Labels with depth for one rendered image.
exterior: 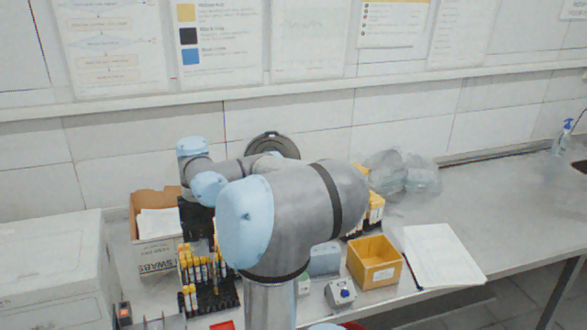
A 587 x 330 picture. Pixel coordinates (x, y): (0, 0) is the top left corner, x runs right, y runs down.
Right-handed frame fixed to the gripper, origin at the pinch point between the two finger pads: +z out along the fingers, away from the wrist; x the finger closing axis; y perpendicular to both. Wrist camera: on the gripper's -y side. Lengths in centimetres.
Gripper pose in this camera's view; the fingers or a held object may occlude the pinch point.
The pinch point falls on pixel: (212, 254)
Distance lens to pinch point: 121.6
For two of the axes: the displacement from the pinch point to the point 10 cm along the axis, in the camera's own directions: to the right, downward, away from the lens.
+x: 3.5, 4.9, -8.0
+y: -9.4, 1.5, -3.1
